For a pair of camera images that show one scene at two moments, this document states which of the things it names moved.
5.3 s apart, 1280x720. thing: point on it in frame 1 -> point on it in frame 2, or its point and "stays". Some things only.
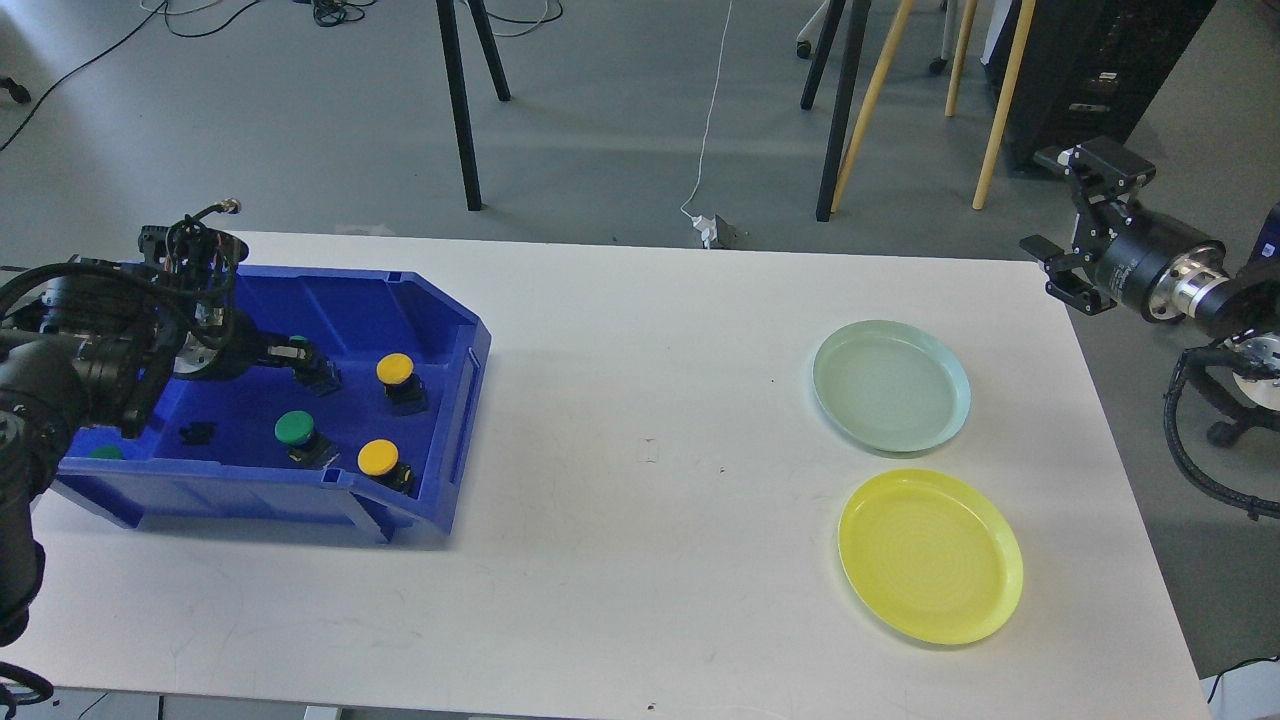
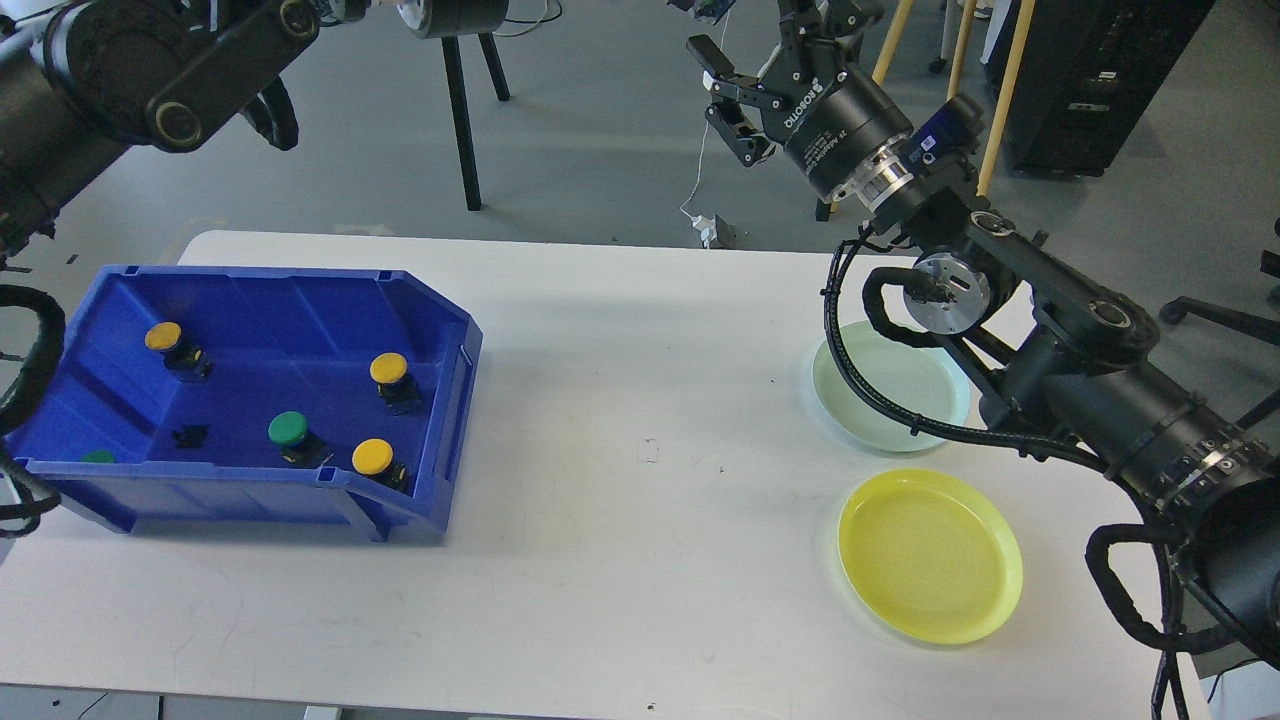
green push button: (296, 430) stays
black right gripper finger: (1063, 284) -> (740, 104)
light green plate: (891, 385) stays
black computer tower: (1087, 68) stays
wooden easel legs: (887, 70) stays
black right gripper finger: (1104, 171) -> (821, 37)
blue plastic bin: (265, 445) stays
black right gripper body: (1162, 265) -> (832, 124)
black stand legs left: (453, 53) stays
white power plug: (708, 227) stays
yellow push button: (378, 458) stays
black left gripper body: (221, 346) -> (438, 18)
